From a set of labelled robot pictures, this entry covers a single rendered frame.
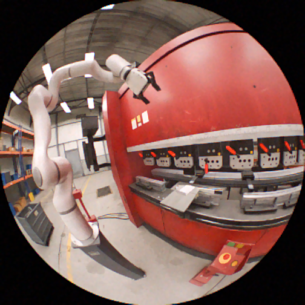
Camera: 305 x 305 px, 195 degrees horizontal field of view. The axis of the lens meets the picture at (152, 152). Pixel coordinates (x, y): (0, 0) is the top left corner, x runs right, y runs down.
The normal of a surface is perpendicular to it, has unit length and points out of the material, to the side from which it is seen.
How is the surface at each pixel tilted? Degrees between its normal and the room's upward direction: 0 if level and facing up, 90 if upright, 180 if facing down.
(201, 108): 90
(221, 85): 90
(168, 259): 0
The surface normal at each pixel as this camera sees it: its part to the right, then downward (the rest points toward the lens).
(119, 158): 0.68, -0.05
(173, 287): -0.18, -0.98
